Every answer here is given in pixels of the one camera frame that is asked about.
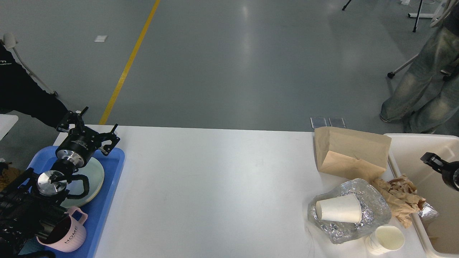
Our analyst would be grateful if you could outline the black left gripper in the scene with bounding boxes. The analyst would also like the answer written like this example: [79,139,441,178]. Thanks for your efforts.
[56,106,120,168]

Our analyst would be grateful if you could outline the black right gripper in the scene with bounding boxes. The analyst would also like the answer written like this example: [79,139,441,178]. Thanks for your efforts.
[420,152,459,191]

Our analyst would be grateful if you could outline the light green plate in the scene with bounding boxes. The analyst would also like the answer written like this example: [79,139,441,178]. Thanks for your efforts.
[61,157,105,209]

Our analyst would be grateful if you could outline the pink mug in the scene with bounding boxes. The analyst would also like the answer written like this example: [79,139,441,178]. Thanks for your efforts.
[36,206,87,253]

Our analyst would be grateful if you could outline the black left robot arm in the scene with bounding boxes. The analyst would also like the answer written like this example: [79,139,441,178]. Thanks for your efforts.
[1,108,120,258]

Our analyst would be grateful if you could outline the crumpled brown paper in bin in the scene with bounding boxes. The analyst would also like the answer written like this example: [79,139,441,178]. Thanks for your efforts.
[371,174,426,228]

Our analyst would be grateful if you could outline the person in grey hoodie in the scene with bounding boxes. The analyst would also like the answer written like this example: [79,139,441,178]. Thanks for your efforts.
[380,3,459,134]

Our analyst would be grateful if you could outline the brown paper bag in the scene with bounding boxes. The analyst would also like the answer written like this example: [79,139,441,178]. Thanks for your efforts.
[314,127,392,183]

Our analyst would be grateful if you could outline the crumpled clear plastic wrap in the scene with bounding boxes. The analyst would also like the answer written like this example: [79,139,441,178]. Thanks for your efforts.
[307,178,392,244]

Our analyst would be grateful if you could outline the blue plastic tray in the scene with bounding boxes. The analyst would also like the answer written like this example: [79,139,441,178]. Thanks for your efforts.
[19,148,125,258]

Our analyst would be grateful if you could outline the white plastic bin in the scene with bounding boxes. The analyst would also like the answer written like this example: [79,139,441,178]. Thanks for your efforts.
[388,133,459,258]

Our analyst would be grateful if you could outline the person in black clothes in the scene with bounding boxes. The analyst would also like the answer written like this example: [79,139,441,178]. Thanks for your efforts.
[0,45,68,128]

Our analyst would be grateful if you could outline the white paper cup lower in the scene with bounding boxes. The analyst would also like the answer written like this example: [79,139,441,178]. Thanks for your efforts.
[364,225,405,255]

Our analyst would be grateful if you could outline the white paper cup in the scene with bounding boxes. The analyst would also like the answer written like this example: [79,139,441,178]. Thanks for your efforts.
[364,225,405,255]
[315,194,362,223]

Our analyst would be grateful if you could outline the clear floor plate right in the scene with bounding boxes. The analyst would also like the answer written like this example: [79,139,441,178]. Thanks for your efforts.
[328,117,346,128]

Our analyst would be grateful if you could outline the clear floor plate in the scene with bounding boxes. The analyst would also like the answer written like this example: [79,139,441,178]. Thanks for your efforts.
[328,117,346,128]
[310,116,328,129]

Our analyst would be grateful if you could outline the clear floor plate left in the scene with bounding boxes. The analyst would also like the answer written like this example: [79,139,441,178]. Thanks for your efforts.
[310,116,328,129]

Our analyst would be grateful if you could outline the black tripod stand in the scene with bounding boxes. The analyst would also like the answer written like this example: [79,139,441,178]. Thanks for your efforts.
[412,0,423,33]

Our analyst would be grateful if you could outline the white office chair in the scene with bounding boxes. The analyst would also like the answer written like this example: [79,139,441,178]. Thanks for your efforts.
[387,0,458,79]

